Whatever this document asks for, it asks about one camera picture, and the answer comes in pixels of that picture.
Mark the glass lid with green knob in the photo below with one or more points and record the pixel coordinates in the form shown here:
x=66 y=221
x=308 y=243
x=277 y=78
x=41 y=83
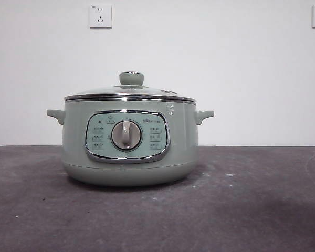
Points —
x=131 y=78

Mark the pale green electric cooking pot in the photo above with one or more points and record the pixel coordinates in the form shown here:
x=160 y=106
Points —
x=76 y=131

